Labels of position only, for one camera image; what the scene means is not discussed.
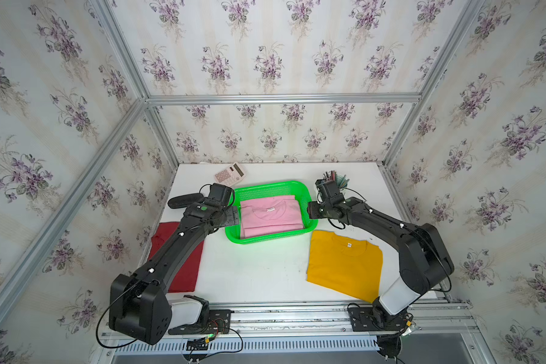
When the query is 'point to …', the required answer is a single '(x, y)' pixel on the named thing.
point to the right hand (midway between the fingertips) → (315, 208)
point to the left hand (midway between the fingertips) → (228, 218)
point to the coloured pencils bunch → (340, 179)
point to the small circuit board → (196, 344)
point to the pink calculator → (230, 175)
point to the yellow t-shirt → (349, 266)
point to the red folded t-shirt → (186, 278)
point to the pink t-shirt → (268, 214)
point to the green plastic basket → (247, 190)
